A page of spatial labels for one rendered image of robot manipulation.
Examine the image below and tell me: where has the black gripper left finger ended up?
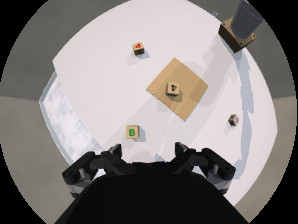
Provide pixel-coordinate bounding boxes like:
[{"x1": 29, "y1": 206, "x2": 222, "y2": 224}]
[{"x1": 62, "y1": 144, "x2": 138, "y2": 199}]

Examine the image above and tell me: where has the tan flat square mat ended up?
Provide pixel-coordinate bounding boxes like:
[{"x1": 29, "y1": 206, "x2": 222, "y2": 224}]
[{"x1": 146, "y1": 57, "x2": 208, "y2": 121}]

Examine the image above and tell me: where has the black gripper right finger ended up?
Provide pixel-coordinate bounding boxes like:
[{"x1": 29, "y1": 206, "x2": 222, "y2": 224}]
[{"x1": 159, "y1": 142, "x2": 236, "y2": 195}]

